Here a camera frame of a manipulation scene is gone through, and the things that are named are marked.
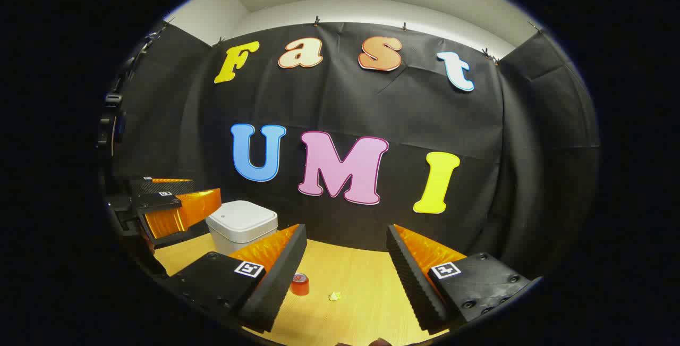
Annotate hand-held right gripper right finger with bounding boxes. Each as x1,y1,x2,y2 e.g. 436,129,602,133
386,224,532,335

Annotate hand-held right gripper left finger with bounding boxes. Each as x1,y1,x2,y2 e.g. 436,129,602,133
162,224,309,334

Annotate white desktop garbage bin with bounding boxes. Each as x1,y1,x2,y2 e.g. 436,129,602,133
206,200,278,256

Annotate wooden desktop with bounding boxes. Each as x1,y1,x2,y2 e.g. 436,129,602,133
153,232,449,346

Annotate black backdrop cloth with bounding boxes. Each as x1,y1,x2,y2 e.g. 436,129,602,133
101,21,601,283

